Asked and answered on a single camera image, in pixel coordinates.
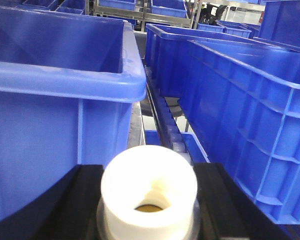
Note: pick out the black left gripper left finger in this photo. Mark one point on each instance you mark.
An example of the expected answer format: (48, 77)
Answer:
(66, 211)

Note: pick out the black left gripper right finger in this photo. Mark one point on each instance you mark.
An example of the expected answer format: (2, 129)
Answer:
(225, 212)

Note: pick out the white plastic valve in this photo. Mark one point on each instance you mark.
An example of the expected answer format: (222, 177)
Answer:
(148, 193)

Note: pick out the blue bin lower shelf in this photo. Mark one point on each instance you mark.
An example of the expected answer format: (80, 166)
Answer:
(186, 140)

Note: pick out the blue bin right near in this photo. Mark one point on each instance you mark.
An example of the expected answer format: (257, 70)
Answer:
(243, 102)

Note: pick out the blue bin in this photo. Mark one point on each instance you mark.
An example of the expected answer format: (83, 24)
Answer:
(167, 54)
(68, 83)
(243, 102)

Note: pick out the blue bin front left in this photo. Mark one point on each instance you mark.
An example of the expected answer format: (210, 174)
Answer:
(68, 83)

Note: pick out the blue bin right far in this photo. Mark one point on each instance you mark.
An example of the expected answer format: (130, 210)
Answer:
(167, 54)

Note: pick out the roller track rail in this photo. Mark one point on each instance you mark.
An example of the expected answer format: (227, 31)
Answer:
(168, 132)

